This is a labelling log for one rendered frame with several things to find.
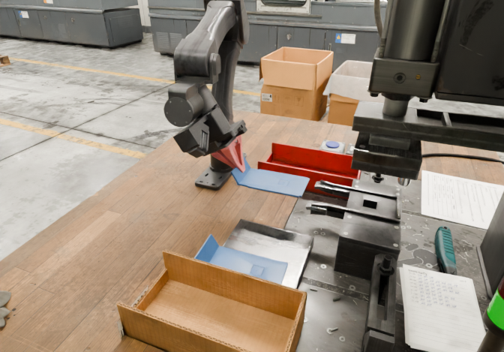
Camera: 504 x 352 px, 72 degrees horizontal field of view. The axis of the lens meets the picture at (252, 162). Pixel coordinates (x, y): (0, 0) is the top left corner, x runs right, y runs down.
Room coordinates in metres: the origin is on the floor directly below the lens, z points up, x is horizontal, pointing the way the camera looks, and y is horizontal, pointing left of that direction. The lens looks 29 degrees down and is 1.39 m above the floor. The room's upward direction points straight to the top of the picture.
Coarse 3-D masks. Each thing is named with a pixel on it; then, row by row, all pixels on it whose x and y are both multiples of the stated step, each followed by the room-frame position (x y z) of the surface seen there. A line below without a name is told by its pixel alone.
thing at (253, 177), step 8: (248, 168) 0.68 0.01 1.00; (240, 176) 0.64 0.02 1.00; (248, 176) 0.65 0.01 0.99; (256, 176) 0.65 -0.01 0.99; (264, 176) 0.65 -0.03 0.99; (272, 176) 0.65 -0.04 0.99; (280, 176) 0.65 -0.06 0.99; (288, 176) 0.65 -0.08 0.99; (296, 176) 0.65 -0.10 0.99; (240, 184) 0.62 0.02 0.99; (248, 184) 0.62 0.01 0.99; (256, 184) 0.62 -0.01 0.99; (264, 184) 0.62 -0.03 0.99; (272, 184) 0.62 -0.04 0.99; (288, 184) 0.62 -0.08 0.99; (296, 184) 0.62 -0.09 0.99; (304, 184) 0.61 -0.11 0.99; (288, 192) 0.59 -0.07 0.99; (296, 192) 0.58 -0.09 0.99
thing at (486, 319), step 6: (486, 312) 0.26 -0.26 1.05; (486, 318) 0.26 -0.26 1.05; (486, 324) 0.25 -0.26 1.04; (492, 324) 0.25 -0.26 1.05; (492, 330) 0.25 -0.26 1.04; (498, 330) 0.24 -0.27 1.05; (486, 336) 0.26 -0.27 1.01; (492, 336) 0.25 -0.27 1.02; (498, 336) 0.24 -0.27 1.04; (486, 342) 0.25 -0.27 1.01; (492, 342) 0.25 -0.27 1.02; (498, 342) 0.25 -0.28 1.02; (480, 348) 0.26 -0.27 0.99; (486, 348) 0.25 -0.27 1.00; (492, 348) 0.25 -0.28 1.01; (498, 348) 0.24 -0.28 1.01
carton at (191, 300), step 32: (160, 288) 0.42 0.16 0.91; (192, 288) 0.42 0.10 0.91; (224, 288) 0.40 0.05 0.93; (256, 288) 0.38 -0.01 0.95; (288, 288) 0.37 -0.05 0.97; (128, 320) 0.33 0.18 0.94; (160, 320) 0.31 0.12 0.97; (192, 320) 0.36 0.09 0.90; (224, 320) 0.36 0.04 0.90; (256, 320) 0.36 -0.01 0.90; (288, 320) 0.36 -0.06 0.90
